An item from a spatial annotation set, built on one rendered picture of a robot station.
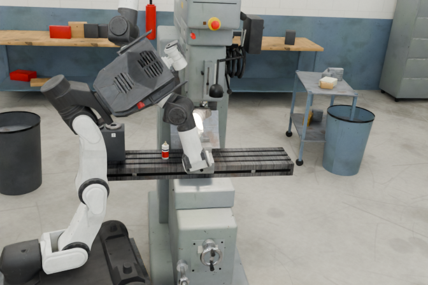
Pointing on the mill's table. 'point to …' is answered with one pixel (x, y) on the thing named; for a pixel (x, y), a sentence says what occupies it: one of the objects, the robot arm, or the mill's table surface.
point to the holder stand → (114, 140)
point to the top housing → (209, 7)
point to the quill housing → (202, 52)
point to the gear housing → (207, 36)
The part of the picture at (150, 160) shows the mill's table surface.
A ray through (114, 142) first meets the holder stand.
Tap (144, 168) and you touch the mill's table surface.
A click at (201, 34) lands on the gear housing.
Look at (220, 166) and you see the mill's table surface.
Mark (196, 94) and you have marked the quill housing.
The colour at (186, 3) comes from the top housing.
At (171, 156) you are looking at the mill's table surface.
